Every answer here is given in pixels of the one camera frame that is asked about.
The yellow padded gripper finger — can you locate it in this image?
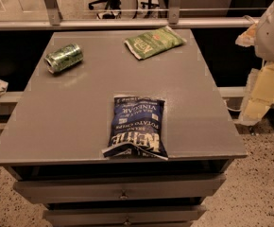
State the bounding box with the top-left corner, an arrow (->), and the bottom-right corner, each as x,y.
238,61 -> 274,126
235,24 -> 257,47

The green soda can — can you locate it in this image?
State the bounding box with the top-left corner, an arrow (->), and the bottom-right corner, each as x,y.
44,44 -> 83,74

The green chip bag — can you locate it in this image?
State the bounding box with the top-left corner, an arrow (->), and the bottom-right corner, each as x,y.
124,26 -> 186,60

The blue chip bag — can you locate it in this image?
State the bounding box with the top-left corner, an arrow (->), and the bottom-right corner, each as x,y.
102,96 -> 168,160

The black office chair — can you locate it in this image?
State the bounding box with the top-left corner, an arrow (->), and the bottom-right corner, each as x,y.
88,0 -> 121,20

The lower grey drawer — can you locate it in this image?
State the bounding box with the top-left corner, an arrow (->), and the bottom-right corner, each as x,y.
43,205 -> 206,227

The grey drawer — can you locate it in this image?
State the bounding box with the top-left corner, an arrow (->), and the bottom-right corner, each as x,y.
43,205 -> 206,227
13,174 -> 226,203

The grey drawer cabinet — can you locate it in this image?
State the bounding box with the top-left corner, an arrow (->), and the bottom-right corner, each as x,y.
0,30 -> 246,227

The upper grey drawer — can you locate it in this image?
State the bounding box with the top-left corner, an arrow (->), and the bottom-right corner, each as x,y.
13,174 -> 226,203

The white cable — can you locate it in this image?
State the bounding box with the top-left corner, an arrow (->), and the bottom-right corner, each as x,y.
223,98 -> 243,114

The metal railing frame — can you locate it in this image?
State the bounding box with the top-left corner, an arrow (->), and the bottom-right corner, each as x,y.
0,0 -> 259,30

